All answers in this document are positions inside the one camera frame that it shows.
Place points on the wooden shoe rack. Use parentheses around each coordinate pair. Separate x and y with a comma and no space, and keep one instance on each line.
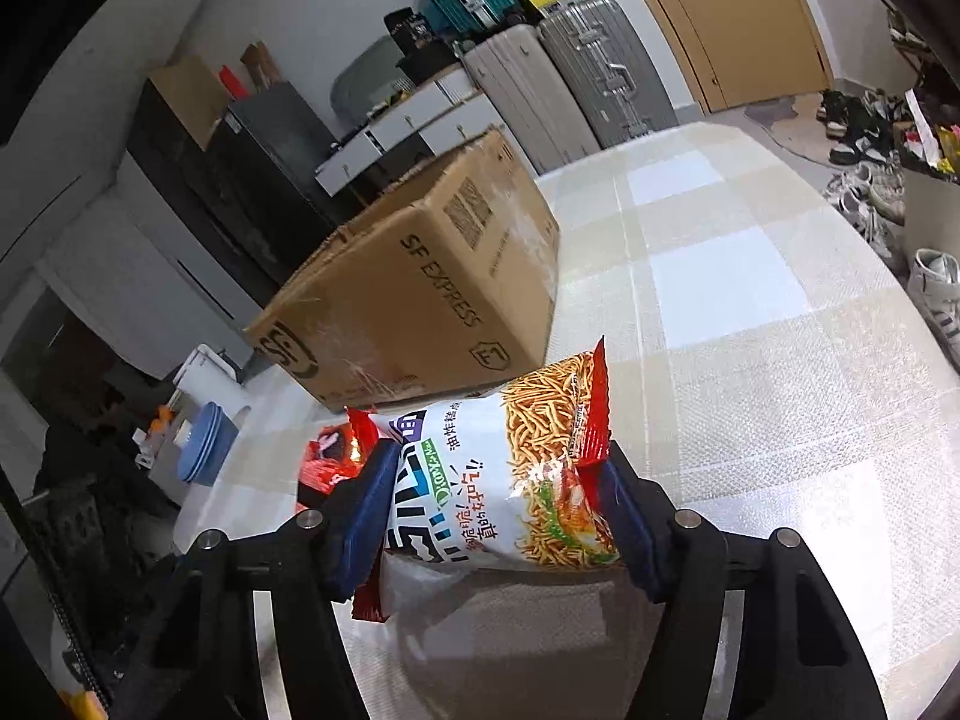
(930,90)

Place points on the large brown cardboard box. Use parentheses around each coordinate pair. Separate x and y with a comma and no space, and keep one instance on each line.
(420,300)

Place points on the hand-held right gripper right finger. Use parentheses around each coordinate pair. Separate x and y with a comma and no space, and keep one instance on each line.
(637,532)

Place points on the dark tall cabinet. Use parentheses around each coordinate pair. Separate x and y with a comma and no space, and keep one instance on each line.
(247,157)

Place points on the pile of snack packets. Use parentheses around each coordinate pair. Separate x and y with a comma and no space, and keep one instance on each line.
(330,457)

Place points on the white desk with drawers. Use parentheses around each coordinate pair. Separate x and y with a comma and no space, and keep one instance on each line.
(397,127)

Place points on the heap of dark shoes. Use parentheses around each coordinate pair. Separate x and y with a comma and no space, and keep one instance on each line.
(862,127)

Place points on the stack of blue basins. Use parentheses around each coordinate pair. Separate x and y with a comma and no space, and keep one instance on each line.
(206,442)

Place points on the white ribbed suitcase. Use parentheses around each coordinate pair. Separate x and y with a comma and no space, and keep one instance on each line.
(517,97)

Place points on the white noodle snack packet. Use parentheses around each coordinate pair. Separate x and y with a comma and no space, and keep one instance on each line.
(510,480)

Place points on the white plastic container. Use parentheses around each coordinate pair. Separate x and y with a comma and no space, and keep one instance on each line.
(210,375)

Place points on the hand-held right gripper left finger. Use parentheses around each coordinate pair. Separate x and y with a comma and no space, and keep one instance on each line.
(367,510)

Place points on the black bag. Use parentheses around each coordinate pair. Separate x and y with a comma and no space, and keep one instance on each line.
(409,34)

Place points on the white sneaker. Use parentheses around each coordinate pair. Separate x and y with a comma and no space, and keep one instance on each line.
(937,292)

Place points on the silver ribbed suitcase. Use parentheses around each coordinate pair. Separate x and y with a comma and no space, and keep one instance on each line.
(607,67)

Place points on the wooden door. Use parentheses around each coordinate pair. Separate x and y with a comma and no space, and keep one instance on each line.
(720,15)

